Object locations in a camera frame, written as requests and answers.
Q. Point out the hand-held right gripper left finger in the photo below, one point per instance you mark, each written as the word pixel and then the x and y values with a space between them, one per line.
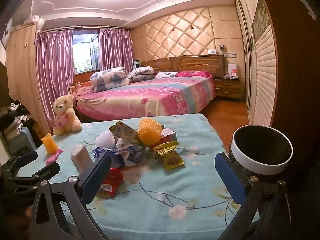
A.
pixel 96 177

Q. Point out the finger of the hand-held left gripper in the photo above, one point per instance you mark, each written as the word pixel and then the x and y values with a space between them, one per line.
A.
pixel 42 171
pixel 25 157

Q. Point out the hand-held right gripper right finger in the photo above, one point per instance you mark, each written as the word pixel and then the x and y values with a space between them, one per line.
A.
pixel 230 180

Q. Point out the red snack packet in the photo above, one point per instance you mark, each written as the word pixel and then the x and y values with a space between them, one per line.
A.
pixel 113 180

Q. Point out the white rimmed trash bin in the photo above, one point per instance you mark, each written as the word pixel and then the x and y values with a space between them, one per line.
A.
pixel 260 166

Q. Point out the white foam net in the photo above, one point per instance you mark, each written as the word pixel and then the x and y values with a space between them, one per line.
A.
pixel 106 140

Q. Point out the green snack bag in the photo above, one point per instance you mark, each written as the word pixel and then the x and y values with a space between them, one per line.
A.
pixel 123 130

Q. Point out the yellow foam fruit net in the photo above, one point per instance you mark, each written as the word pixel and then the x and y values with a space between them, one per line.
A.
pixel 150 131

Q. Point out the pink wrapper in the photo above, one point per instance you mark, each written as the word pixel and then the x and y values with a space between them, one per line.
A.
pixel 53 158

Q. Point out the blue suitcase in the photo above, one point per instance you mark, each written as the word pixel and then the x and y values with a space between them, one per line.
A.
pixel 20 140

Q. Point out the small orange foam net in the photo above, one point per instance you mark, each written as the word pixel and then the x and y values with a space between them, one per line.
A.
pixel 50 143

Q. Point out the pile of clothes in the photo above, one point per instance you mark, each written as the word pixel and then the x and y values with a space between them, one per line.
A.
pixel 15 120

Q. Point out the crumpled blue white wrapper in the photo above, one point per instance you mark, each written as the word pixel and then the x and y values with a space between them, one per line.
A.
pixel 130 155

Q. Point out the teal floral tablecloth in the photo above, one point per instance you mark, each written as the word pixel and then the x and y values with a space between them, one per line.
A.
pixel 175 180

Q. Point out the cream teddy bear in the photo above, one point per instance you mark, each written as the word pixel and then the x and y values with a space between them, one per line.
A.
pixel 65 116

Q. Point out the yellow snack packet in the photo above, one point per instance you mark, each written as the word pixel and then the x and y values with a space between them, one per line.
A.
pixel 170 157

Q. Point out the red and white carton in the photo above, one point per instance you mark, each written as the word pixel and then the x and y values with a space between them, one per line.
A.
pixel 168 136

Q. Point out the tall light wooden cabinet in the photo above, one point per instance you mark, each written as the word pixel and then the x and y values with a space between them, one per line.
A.
pixel 22 67

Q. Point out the wooden nightstand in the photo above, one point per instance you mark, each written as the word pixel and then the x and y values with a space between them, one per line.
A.
pixel 228 88

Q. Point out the pink curtain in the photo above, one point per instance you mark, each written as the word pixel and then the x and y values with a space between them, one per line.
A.
pixel 55 67
pixel 115 50

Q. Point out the bed with pink floral sheet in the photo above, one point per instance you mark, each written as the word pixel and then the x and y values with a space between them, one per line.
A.
pixel 150 97

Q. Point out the folded blue heart quilt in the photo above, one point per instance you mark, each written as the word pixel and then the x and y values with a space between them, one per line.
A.
pixel 107 78

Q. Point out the white box with orange label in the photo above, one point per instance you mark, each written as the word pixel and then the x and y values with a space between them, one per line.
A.
pixel 232 70

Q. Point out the pink floral pillow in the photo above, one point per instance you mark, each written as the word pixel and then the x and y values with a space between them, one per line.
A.
pixel 192 74

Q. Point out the folded white patterned quilt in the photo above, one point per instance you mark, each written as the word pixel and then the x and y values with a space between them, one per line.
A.
pixel 140 73

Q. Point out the window with blinds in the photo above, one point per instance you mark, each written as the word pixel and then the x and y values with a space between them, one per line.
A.
pixel 82 55

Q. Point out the louvered door wardrobe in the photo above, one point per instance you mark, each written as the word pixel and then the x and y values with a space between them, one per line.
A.
pixel 265 67

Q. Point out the wooden headboard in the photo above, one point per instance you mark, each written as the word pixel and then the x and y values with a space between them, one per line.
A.
pixel 190 63

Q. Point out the white pillow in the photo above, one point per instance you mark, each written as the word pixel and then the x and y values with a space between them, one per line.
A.
pixel 166 74

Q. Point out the plastic bags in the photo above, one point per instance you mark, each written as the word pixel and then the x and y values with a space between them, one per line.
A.
pixel 35 21

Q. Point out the wall switch panel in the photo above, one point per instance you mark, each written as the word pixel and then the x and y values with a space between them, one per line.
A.
pixel 230 54

